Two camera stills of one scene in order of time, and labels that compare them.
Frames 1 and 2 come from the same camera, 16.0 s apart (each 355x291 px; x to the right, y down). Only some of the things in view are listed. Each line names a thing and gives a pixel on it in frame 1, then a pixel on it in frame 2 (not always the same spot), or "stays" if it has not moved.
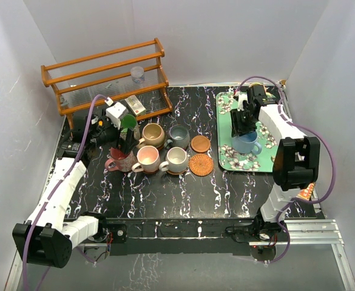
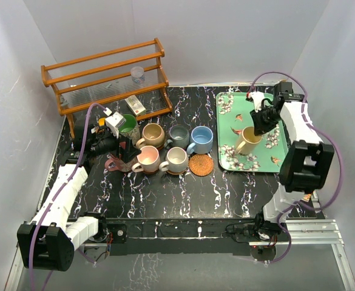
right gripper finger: [246, 126] to [270, 125]
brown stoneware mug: [153, 134] stays
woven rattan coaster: [176, 173] stays
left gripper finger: [131, 142] to [131, 150]
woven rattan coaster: [201, 164] stays
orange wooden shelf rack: [130, 77] stays
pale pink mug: [148, 160] stays
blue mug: [247, 143] to [202, 139]
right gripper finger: [236, 122] to [261, 127]
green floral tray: [229, 160] stays
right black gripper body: [246, 114] to [264, 114]
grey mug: [178, 136] stays
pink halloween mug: [126, 162] stays
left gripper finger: [123, 146] to [124, 146]
